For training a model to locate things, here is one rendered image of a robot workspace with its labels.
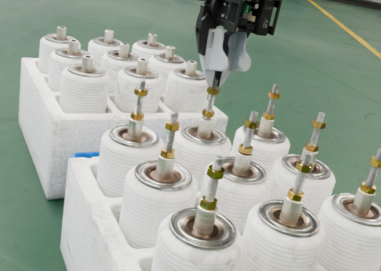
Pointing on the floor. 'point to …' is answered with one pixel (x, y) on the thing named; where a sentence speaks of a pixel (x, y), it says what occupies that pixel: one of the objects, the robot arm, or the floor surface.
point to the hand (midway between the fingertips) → (213, 76)
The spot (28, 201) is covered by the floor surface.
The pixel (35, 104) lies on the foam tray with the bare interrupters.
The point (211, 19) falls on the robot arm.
